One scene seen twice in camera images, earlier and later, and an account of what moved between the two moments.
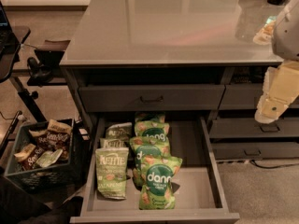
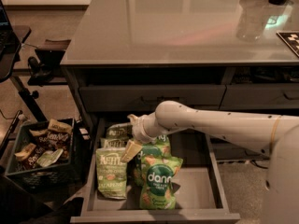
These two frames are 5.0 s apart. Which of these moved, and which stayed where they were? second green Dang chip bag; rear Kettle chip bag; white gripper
Moved: white gripper
Stayed: rear Kettle chip bag; second green Dang chip bag
